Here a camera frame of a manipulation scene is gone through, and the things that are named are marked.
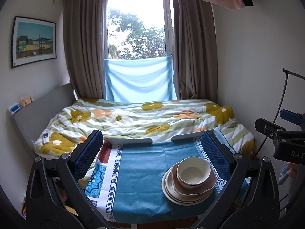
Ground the pink handled bowl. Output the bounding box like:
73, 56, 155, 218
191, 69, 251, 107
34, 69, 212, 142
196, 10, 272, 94
171, 163, 217, 197

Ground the white bowl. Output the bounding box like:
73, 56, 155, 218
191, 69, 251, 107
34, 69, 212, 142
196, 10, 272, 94
176, 157, 211, 189

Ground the large yellow duck plate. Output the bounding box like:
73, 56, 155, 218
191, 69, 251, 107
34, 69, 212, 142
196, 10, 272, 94
161, 168, 217, 206

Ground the plain white plate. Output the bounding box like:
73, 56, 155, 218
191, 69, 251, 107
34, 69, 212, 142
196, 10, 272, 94
161, 168, 214, 206

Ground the small white duck plate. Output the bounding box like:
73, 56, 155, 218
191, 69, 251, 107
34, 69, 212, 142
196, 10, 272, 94
174, 192, 198, 198

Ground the person's right hand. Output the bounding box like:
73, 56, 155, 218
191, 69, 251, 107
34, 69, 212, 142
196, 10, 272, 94
287, 162, 304, 180

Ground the white remote control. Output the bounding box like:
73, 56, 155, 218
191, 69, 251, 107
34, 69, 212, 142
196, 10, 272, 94
42, 133, 50, 144

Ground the grey bed tray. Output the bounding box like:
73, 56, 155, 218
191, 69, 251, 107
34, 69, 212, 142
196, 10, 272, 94
107, 130, 212, 145

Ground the grey headboard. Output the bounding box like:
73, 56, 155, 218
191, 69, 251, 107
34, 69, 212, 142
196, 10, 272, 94
12, 83, 76, 154

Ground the blue white box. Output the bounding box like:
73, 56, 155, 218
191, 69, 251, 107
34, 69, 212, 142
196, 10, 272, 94
8, 103, 21, 116

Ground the floral duvet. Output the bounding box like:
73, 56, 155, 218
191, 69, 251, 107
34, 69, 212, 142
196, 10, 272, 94
34, 98, 258, 159

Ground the small beige toy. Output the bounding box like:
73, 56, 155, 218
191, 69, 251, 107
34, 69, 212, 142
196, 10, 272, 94
20, 95, 34, 108

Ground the right brown curtain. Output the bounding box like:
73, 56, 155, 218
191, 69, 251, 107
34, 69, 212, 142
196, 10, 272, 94
173, 0, 218, 101

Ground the brown curtain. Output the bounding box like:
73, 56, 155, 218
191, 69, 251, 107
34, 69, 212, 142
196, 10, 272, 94
63, 0, 105, 99
173, 0, 218, 101

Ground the light blue window cloth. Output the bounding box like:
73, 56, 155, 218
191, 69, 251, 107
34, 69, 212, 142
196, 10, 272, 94
104, 56, 177, 103

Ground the framed houses picture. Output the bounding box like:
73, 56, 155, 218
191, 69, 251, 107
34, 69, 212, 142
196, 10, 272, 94
11, 16, 57, 68

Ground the left brown curtain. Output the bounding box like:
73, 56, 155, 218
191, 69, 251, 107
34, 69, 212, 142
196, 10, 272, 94
63, 0, 105, 99

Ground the window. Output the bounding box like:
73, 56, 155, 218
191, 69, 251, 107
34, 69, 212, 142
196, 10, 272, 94
104, 0, 174, 60

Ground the black cable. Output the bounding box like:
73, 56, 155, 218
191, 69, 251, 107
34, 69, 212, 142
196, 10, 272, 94
254, 68, 305, 158

